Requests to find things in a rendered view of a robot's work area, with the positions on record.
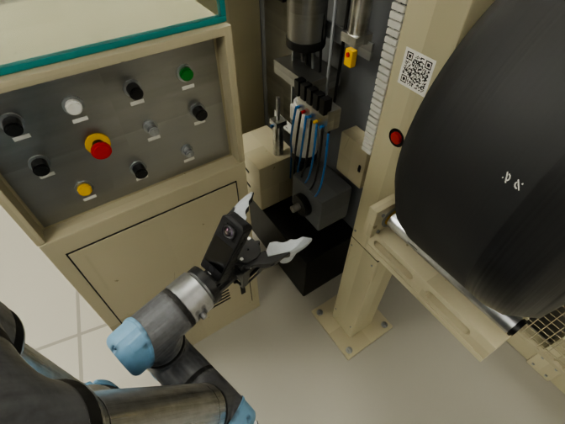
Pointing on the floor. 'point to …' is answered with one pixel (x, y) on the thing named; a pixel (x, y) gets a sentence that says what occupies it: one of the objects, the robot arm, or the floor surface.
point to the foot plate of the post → (351, 347)
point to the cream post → (439, 27)
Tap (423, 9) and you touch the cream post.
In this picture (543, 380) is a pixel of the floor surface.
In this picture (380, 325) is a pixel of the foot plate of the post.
